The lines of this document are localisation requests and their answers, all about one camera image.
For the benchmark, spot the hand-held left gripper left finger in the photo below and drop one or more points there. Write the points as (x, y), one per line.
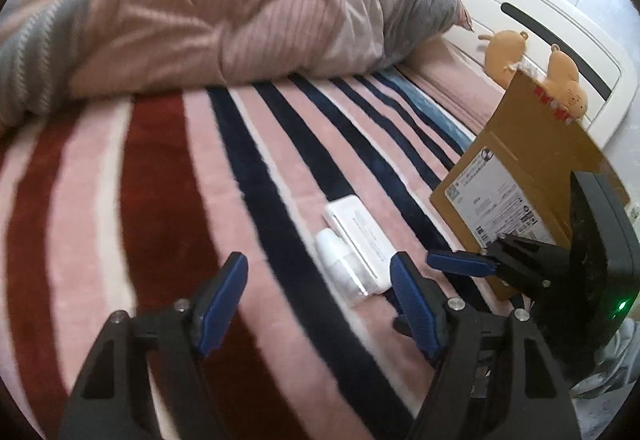
(222, 305)

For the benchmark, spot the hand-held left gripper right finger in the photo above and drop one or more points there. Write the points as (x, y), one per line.
(415, 310)

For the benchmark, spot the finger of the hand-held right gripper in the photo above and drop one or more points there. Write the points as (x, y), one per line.
(460, 262)

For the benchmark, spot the white rectangular case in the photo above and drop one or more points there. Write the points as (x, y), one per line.
(360, 240)

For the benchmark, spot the small white bottle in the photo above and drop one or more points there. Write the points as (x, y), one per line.
(332, 250)

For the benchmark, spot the cardboard box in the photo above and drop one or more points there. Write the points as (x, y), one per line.
(540, 159)

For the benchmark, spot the grey printed clothing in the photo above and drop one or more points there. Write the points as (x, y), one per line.
(615, 370)

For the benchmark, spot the striped fleece blanket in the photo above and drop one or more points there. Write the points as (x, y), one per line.
(150, 195)

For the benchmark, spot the pink bed sheet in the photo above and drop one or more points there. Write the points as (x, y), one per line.
(450, 79)

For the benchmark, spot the orange plush toy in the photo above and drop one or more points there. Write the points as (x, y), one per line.
(505, 54)
(562, 79)

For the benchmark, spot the pink grey striped duvet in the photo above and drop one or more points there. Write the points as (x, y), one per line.
(200, 19)

